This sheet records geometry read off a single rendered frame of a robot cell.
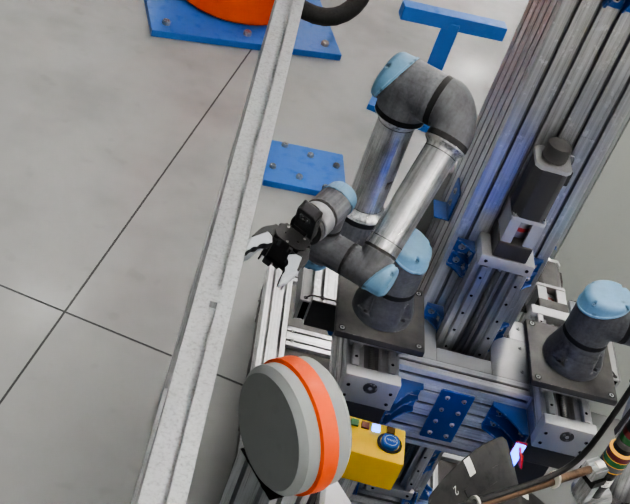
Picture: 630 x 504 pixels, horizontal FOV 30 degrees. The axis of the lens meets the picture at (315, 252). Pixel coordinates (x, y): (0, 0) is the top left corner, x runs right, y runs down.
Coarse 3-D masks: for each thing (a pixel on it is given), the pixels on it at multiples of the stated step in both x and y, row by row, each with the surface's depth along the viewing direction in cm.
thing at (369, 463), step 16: (352, 432) 248; (368, 432) 249; (384, 432) 250; (400, 432) 252; (352, 448) 244; (368, 448) 246; (384, 448) 247; (400, 448) 248; (352, 464) 246; (368, 464) 246; (384, 464) 245; (400, 464) 245; (368, 480) 249; (384, 480) 248
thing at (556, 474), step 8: (624, 400) 176; (616, 408) 178; (608, 416) 179; (608, 424) 180; (600, 432) 181; (592, 440) 182; (584, 448) 184; (592, 448) 183; (576, 456) 185; (584, 456) 184; (568, 464) 184; (576, 464) 184; (552, 472) 184; (560, 472) 184; (536, 480) 182; (544, 480) 183; (560, 480) 184; (512, 488) 180; (520, 488) 180; (552, 488) 186; (472, 496) 177; (488, 496) 177; (496, 496) 178
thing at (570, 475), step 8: (568, 472) 187; (576, 472) 188; (584, 472) 188; (552, 480) 185; (568, 480) 187; (528, 488) 182; (536, 488) 183; (544, 488) 184; (504, 496) 180; (512, 496) 180
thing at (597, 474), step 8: (584, 464) 191; (592, 464) 190; (592, 472) 189; (600, 472) 189; (576, 480) 199; (584, 480) 194; (592, 480) 190; (600, 480) 191; (576, 488) 196; (584, 488) 194; (592, 488) 191; (608, 488) 199; (576, 496) 196; (584, 496) 194; (592, 496) 195; (608, 496) 198
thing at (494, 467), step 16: (480, 448) 204; (496, 448) 207; (464, 464) 201; (480, 464) 203; (496, 464) 206; (512, 464) 208; (448, 480) 198; (464, 480) 200; (480, 480) 202; (496, 480) 205; (512, 480) 207; (432, 496) 196; (448, 496) 198; (464, 496) 200; (480, 496) 202
